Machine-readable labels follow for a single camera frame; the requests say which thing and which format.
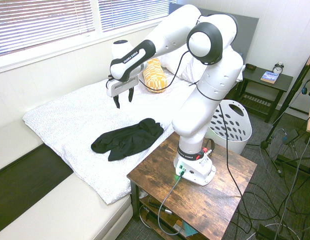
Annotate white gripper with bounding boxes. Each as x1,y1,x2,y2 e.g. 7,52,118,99
106,75,140,109

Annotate teal paper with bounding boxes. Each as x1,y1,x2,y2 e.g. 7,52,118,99
181,221,198,237

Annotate narrow window blind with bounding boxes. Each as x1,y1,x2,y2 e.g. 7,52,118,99
97,0,177,33

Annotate blue book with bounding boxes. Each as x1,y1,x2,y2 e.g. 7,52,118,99
260,71,280,85

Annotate white bed pillow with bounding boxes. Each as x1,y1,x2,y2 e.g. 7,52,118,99
158,51,204,85

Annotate rustic wooden side table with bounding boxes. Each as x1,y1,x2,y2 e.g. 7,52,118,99
126,129,258,240

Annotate black power adapter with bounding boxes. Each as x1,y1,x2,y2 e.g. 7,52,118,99
282,128,299,145

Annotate grey base cable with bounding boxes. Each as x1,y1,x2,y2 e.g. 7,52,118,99
157,172,185,237

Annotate black nightstand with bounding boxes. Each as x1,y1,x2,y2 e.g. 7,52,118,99
234,65,294,123

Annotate blue headphones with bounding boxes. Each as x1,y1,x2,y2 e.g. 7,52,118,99
301,78,310,97

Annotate wide window blind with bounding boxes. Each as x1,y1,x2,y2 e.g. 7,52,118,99
0,0,95,58

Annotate cream mattress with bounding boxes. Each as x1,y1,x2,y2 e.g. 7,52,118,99
0,119,133,240

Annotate black light stand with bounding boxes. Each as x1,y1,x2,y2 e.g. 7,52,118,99
259,53,310,176

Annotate white perforated laundry basket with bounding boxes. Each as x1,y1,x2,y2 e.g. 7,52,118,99
207,99,253,155

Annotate black clothes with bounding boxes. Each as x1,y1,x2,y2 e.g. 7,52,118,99
91,118,164,162

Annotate yellow white bolster pillow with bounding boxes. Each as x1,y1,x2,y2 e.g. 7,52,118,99
142,57,168,93

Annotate black alarm clock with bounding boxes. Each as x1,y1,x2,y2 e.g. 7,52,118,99
273,61,285,75

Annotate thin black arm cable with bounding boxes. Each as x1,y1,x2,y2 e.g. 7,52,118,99
138,13,245,201

